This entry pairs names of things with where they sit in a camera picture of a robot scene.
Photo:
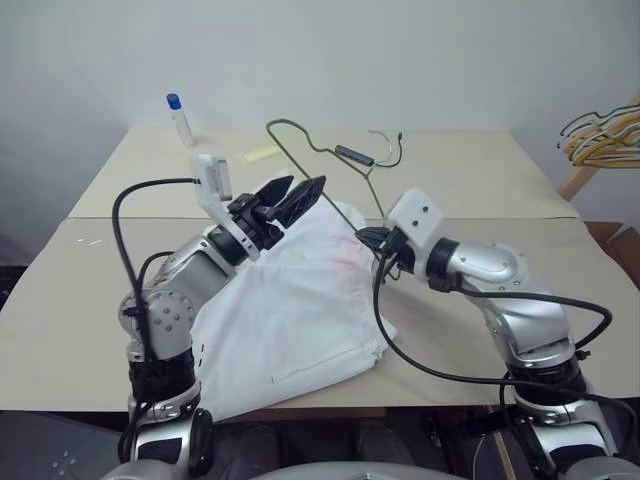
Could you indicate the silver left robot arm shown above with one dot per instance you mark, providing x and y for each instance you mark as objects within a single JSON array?
[{"x": 170, "y": 280}]

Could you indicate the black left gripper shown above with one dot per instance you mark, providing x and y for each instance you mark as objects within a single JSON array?
[{"x": 252, "y": 220}]

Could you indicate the white shorts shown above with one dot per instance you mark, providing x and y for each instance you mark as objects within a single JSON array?
[{"x": 290, "y": 310}]

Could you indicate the silver robot torso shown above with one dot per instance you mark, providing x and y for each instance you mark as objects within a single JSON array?
[{"x": 320, "y": 472}]

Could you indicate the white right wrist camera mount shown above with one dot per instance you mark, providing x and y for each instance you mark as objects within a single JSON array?
[{"x": 416, "y": 215}]

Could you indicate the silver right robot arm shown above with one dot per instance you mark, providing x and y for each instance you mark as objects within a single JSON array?
[{"x": 500, "y": 265}]

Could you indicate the pale yellow paper strip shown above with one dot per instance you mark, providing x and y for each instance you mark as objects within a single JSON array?
[{"x": 257, "y": 154}]

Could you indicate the clear bottle with blue cap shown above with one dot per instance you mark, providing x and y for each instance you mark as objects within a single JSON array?
[{"x": 182, "y": 125}]

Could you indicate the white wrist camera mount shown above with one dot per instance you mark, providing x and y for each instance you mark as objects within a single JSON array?
[
  {"x": 416, "y": 215},
  {"x": 212, "y": 185}
]

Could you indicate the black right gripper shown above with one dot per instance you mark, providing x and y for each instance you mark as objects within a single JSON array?
[{"x": 400, "y": 247}]

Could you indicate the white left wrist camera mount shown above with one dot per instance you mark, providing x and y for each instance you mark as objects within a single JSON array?
[{"x": 212, "y": 185}]

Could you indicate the wooden rack bar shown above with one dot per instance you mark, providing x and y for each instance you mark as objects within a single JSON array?
[{"x": 580, "y": 179}]

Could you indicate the grey usb hub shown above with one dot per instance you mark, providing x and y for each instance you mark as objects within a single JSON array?
[{"x": 354, "y": 154}]

